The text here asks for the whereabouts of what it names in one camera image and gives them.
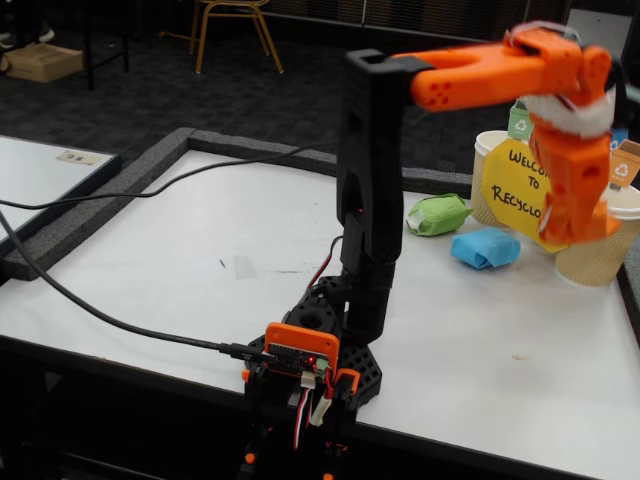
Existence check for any black orange table clamp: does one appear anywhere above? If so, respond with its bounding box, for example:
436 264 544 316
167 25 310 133
322 368 362 480
241 367 274 480

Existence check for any ribbed beige paper cup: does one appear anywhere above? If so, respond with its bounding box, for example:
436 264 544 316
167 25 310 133
470 129 534 230
553 184 633 288

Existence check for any blue paper parcel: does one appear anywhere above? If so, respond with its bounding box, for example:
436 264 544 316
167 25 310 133
449 227 521 271

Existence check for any white panel dark frame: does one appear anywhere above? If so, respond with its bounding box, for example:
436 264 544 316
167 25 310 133
564 7 640 107

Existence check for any small paper label sticker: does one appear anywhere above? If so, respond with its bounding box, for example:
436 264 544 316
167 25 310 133
56 148 105 167

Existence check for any black metal table leg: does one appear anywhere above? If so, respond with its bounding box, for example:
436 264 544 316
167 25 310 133
82 22 131 93

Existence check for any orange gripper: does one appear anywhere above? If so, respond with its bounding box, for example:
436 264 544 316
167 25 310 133
528 115 613 251

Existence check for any thick black USB cable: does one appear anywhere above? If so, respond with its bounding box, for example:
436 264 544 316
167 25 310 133
0 212 266 365

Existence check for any thin red wire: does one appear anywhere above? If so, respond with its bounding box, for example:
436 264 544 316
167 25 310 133
306 236 347 292

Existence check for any yellow handwritten welcome sign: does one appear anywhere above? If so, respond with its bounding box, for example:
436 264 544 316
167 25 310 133
480 137 569 254

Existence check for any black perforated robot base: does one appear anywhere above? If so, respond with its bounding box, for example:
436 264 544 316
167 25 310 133
244 273 385 426

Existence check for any brown cardboard box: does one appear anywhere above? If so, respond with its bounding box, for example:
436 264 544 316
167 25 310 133
2 42 85 84

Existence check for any white cloth tape wrap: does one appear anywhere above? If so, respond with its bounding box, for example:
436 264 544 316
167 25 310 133
523 93 615 140

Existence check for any orange controller board case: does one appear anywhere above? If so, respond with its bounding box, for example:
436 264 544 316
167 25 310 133
263 322 342 375

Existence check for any thin black camera cable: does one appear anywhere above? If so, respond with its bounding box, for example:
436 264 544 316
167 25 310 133
0 141 346 207

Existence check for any dark grey foam strip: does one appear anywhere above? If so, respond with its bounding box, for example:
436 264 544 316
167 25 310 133
617 257 640 346

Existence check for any white red black wire bundle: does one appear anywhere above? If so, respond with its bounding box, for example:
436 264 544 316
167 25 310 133
288 372 335 451

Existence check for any whiteboard with black frame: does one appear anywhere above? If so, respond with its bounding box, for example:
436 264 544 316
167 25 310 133
0 134 122 247

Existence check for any green paper parcel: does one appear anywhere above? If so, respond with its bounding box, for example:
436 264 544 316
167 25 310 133
405 193 473 237

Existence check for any dark grey foam border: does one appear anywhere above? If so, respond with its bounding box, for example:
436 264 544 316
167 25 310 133
0 127 474 281

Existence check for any orange recycling bin label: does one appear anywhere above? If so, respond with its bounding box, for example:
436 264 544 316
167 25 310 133
608 139 640 194

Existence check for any green recycling bin label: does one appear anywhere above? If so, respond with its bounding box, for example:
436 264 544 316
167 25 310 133
507 98 532 140

